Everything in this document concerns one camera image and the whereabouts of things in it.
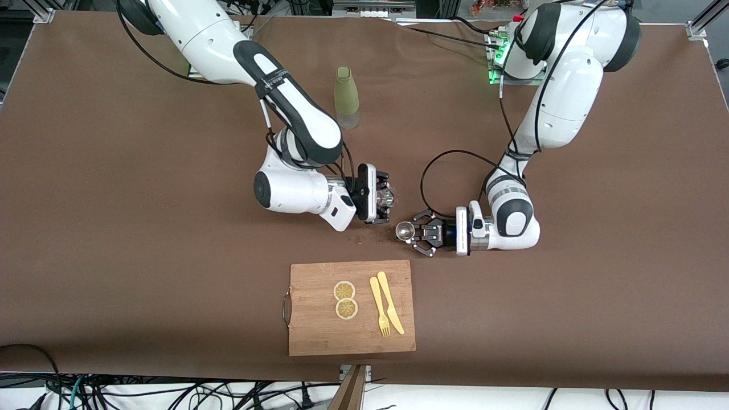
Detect yellow plastic fork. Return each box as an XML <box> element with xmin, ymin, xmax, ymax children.
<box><xmin>369</xmin><ymin>276</ymin><xmax>392</xmax><ymax>338</ymax></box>

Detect green floor cable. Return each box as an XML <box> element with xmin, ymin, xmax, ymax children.
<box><xmin>69</xmin><ymin>374</ymin><xmax>87</xmax><ymax>410</ymax></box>

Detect wooden cutting board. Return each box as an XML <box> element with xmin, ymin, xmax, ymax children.
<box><xmin>282</xmin><ymin>260</ymin><xmax>416</xmax><ymax>357</ymax></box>

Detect black looped floor cable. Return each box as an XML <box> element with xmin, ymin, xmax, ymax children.
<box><xmin>0</xmin><ymin>343</ymin><xmax>64</xmax><ymax>410</ymax></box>

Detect brown table cover sheet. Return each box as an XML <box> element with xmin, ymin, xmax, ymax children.
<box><xmin>0</xmin><ymin>10</ymin><xmax>729</xmax><ymax>392</ymax></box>

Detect green sleeved glass bottle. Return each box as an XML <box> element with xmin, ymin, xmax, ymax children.
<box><xmin>334</xmin><ymin>66</ymin><xmax>361</xmax><ymax>129</ymax></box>

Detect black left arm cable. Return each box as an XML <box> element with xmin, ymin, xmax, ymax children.
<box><xmin>420</xmin><ymin>0</ymin><xmax>613</xmax><ymax>220</ymax></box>

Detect aluminium frame corner bracket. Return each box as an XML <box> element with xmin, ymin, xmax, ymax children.
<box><xmin>31</xmin><ymin>0</ymin><xmax>59</xmax><ymax>24</ymax></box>
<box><xmin>685</xmin><ymin>0</ymin><xmax>729</xmax><ymax>40</ymax></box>

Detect wooden post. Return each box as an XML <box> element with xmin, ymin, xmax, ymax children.
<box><xmin>327</xmin><ymin>364</ymin><xmax>368</xmax><ymax>410</ymax></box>

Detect spilled liquid droplets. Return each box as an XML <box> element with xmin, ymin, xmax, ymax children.
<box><xmin>342</xmin><ymin>223</ymin><xmax>398</xmax><ymax>246</ymax></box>

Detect black table cable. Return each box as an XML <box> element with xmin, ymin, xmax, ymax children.
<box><xmin>398</xmin><ymin>23</ymin><xmax>494</xmax><ymax>51</ymax></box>
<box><xmin>452</xmin><ymin>15</ymin><xmax>502</xmax><ymax>38</ymax></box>

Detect grey power strip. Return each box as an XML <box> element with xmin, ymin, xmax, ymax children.
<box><xmin>333</xmin><ymin>0</ymin><xmax>417</xmax><ymax>18</ymax></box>

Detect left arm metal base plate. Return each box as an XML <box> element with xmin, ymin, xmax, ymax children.
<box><xmin>485</xmin><ymin>30</ymin><xmax>549</xmax><ymax>87</ymax></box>

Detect yellow plastic knife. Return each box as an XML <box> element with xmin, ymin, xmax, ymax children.
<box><xmin>376</xmin><ymin>271</ymin><xmax>406</xmax><ymax>335</ymax></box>

